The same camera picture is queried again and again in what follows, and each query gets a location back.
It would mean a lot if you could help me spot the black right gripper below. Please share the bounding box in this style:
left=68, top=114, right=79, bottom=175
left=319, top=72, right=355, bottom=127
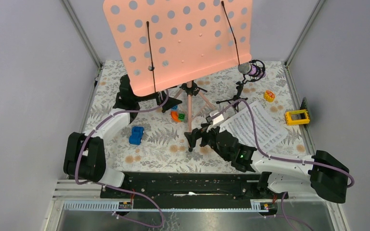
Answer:
left=184, top=121, right=230, bottom=161

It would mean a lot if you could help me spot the sheet music page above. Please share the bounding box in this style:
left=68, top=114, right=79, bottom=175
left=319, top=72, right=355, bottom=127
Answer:
left=220, top=101, right=288, bottom=153

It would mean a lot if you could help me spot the pink music stand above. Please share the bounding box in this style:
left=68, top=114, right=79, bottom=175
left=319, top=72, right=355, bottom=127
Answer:
left=102, top=0, right=253, bottom=153

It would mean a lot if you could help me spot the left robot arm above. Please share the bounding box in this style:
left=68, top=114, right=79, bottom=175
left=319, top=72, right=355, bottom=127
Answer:
left=63, top=75, right=182, bottom=198

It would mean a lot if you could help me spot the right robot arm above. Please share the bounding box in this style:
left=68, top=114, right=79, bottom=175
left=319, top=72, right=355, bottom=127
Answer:
left=184, top=126, right=350, bottom=204

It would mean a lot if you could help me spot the orange curved toy piece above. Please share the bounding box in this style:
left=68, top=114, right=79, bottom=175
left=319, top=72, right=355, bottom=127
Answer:
left=171, top=111, right=183, bottom=123

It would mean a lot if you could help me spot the green toy brick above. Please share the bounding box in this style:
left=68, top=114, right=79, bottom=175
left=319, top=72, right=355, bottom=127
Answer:
left=178, top=114, right=185, bottom=122

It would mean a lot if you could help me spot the floral patterned table mat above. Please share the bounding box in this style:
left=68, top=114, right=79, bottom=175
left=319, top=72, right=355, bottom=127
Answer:
left=85, top=61, right=308, bottom=174

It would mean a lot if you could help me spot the blue toy car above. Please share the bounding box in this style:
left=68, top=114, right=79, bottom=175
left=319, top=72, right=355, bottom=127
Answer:
left=129, top=126, right=144, bottom=145

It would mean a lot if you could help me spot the black microphone tripod stand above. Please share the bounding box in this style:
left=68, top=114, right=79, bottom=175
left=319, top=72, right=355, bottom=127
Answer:
left=216, top=60, right=266, bottom=104

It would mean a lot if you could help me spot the yellow flower toy block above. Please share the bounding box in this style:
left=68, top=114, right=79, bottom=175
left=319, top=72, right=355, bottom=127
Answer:
left=264, top=90, right=276, bottom=103

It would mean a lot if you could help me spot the purple glitter microphone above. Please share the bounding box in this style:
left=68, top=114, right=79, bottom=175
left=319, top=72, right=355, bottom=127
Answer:
left=238, top=63, right=265, bottom=77

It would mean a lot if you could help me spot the dark green baseplate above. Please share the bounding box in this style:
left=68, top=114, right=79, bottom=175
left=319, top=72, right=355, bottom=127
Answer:
left=300, top=97, right=311, bottom=130

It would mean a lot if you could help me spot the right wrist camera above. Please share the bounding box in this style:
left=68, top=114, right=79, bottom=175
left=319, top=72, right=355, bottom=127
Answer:
left=206, top=110, right=226, bottom=126

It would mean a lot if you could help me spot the yellow window frame brick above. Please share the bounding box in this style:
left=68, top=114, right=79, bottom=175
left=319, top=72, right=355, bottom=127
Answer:
left=285, top=110, right=308, bottom=126

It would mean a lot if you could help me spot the grey slotted cable duct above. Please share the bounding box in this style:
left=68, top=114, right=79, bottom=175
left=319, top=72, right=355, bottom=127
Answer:
left=63, top=198, right=271, bottom=213

